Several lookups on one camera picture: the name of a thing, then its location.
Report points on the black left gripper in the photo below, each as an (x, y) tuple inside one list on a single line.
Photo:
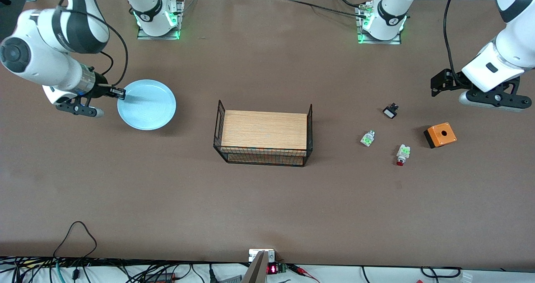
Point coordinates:
[(452, 79)]

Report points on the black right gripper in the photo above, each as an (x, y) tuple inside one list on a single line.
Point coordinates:
[(100, 89)]

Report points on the light blue plate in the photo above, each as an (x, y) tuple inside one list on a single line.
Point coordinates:
[(148, 107)]

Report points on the red push button switch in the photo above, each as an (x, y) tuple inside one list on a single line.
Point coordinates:
[(403, 152)]

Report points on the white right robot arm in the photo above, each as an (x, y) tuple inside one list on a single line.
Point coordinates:
[(42, 65)]

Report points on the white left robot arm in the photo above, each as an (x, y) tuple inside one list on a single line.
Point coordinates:
[(391, 15)]

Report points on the black push button white face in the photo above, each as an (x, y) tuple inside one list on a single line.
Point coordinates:
[(390, 112)]

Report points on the black power adapter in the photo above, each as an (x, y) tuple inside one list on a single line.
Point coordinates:
[(161, 278)]

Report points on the red probe lead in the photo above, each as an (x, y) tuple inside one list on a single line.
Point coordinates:
[(299, 268)]

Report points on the red digit display board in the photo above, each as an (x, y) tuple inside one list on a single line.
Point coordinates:
[(273, 269)]

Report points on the orange button enclosure box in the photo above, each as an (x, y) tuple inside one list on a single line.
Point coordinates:
[(441, 134)]

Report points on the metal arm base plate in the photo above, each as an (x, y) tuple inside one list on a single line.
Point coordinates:
[(378, 42), (144, 35)]

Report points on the green push button switch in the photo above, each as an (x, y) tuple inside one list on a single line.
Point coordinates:
[(367, 138)]

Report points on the silver camera bracket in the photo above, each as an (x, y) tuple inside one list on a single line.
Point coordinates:
[(253, 254)]

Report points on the grey camera support beam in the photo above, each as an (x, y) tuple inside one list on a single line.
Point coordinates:
[(257, 272)]

